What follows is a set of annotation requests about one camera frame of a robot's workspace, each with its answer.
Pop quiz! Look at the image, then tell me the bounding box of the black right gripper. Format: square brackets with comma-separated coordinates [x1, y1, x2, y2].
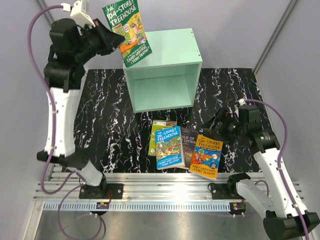
[200, 107, 247, 146]

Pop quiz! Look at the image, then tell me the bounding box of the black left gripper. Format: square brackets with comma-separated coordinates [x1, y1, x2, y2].
[74, 17, 126, 63]

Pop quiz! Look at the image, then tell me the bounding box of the dark Tale of Two Cities book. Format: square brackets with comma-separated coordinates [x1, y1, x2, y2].
[180, 127, 198, 170]

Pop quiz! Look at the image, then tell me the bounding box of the green 104-Storey Treehouse book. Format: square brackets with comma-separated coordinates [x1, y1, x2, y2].
[102, 0, 153, 68]

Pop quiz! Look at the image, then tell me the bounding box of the blue 26-Storey Treehouse book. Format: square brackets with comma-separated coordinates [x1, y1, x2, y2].
[155, 126, 185, 170]

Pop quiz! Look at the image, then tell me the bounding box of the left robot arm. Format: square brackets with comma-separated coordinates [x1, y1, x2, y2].
[36, 18, 125, 199]

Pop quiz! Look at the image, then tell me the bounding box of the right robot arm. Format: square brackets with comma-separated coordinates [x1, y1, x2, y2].
[202, 105, 320, 240]

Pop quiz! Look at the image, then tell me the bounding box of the orange 130-Storey Treehouse book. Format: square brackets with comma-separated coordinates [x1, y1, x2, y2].
[189, 134, 223, 180]

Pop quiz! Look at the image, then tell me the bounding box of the lime green book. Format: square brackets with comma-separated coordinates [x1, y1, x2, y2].
[148, 120, 177, 156]

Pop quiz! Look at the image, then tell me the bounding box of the mint green open box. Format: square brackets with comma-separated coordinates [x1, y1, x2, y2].
[123, 28, 203, 113]

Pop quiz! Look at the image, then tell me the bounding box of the black marble pattern mat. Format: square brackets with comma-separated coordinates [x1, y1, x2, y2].
[74, 68, 263, 173]

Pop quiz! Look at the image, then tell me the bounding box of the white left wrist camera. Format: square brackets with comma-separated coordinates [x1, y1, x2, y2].
[60, 0, 96, 28]

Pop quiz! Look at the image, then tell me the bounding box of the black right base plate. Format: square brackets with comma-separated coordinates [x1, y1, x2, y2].
[207, 182, 245, 202]

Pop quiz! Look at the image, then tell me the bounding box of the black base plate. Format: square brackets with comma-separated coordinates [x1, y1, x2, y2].
[207, 182, 245, 202]
[78, 183, 124, 200]

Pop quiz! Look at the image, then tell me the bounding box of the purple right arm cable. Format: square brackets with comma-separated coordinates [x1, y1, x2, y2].
[238, 98, 311, 240]

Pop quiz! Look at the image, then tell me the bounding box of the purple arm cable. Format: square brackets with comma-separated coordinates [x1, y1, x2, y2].
[26, 4, 103, 240]
[238, 98, 311, 240]

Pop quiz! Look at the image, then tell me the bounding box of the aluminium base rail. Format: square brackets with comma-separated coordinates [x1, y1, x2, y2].
[33, 173, 241, 212]

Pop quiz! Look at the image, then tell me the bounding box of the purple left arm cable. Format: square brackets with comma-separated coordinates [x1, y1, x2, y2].
[26, 4, 103, 240]

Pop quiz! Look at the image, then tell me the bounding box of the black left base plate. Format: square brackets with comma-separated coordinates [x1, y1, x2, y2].
[78, 183, 124, 200]

